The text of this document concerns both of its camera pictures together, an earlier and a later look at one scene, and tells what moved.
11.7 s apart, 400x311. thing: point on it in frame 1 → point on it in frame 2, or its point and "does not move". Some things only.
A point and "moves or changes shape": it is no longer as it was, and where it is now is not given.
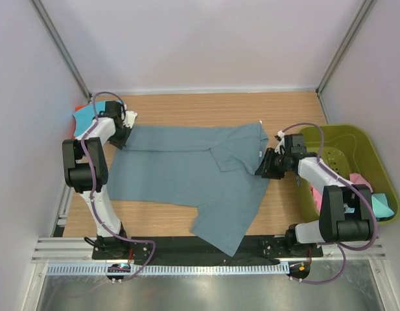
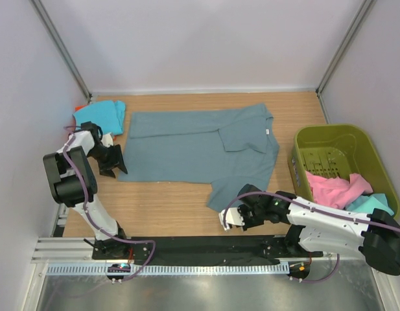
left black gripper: [120, 144] → [105, 169]
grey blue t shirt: [214, 167] moves or changes shape
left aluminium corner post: [59, 42] does not move
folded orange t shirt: [79, 107] does not move
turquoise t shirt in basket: [380, 205] does not move
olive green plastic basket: [347, 149] does not move
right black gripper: [266, 168] → [242, 209]
